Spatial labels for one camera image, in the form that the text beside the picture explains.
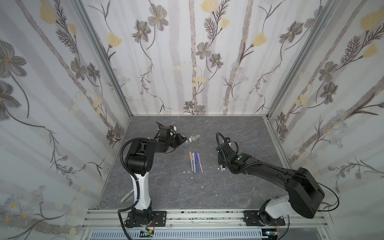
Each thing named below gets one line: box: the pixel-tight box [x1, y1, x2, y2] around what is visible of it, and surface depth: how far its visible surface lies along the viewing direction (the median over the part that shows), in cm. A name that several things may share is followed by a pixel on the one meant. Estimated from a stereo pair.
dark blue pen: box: [194, 152, 200, 173], surface depth 95 cm
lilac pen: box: [192, 152, 196, 173], surface depth 97 cm
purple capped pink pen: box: [197, 152, 204, 173], surface depth 97 cm
